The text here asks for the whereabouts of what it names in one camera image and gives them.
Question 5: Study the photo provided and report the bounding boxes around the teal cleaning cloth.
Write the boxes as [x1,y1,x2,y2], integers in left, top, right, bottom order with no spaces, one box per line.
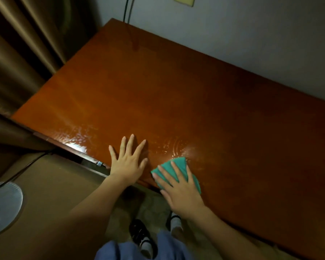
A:
[151,156,202,194]

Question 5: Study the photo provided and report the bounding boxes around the person's left hand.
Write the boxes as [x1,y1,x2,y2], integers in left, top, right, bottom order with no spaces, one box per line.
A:
[108,134,148,186]

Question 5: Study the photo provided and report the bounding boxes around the black plug with cable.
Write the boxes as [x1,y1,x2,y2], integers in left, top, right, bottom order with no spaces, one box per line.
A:
[122,0,136,25]

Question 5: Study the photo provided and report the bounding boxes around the person's blue trousers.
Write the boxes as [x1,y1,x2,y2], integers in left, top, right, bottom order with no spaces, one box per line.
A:
[95,230,196,260]

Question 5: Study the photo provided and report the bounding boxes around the beige padded stool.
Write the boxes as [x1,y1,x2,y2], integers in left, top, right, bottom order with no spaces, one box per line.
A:
[0,151,125,260]

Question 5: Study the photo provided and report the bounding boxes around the black lamp cable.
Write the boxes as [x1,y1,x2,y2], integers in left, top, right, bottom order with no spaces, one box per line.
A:
[0,151,52,195]

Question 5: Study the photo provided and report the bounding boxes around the brown curtain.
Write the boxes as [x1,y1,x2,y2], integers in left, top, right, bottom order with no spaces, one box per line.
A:
[0,0,98,152]

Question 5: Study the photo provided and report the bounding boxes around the person's left forearm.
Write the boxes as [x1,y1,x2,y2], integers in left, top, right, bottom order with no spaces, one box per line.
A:
[30,176,131,260]

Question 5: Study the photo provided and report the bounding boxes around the person's right forearm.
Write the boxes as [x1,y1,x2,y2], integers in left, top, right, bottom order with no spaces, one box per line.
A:
[187,207,272,260]

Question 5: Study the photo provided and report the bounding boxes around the person's right hand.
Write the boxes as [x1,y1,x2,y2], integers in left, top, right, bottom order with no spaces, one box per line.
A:
[152,161,207,221]

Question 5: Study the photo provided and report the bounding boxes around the person's black shoe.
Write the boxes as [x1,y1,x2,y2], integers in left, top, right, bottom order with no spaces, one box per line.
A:
[129,218,159,259]
[165,210,185,233]

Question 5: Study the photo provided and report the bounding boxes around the reddish wooden desk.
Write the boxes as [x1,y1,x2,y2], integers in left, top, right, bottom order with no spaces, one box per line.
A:
[11,19,325,260]

